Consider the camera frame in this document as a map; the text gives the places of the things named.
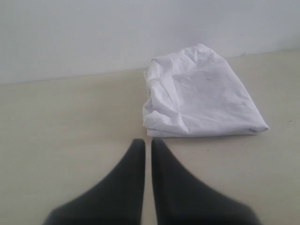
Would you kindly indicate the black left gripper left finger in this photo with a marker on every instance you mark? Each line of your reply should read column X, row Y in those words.
column 116, row 200

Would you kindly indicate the white t-shirt with red logo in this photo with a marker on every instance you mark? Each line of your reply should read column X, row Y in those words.
column 195, row 93

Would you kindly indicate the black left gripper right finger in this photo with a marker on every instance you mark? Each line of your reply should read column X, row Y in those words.
column 182, row 199

